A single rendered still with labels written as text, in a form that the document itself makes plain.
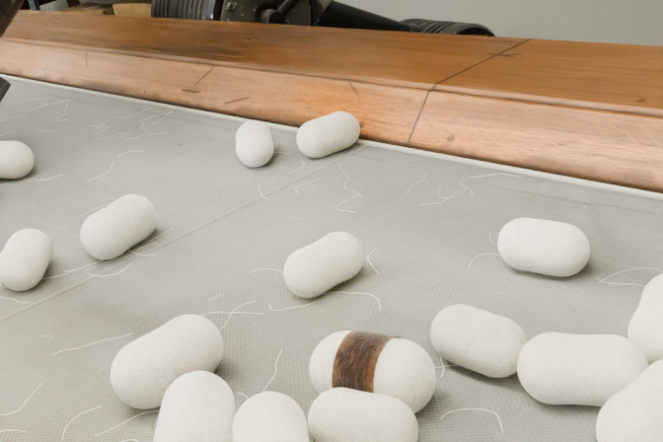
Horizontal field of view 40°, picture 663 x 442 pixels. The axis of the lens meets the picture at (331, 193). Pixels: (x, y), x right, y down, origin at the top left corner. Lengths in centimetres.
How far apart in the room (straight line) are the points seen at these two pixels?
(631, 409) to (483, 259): 12
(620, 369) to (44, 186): 35
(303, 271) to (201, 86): 30
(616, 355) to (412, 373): 5
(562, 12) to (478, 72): 215
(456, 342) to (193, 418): 8
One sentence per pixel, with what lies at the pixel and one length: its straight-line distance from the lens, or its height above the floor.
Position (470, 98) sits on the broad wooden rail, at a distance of 44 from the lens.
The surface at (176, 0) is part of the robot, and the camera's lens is 91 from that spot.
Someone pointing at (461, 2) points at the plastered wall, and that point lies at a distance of 280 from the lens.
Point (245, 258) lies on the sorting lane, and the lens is 37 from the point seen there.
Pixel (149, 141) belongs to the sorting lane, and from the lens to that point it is 55.
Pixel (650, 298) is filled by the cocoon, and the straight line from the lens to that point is 27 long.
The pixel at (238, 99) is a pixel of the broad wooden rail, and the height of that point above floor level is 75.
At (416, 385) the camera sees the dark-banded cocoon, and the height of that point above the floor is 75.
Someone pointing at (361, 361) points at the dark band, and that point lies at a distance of 25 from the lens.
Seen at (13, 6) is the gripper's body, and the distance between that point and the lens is 57.
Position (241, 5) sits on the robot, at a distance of 86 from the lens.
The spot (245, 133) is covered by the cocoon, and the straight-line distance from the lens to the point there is 46.
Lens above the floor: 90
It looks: 22 degrees down
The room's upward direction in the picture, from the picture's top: 11 degrees counter-clockwise
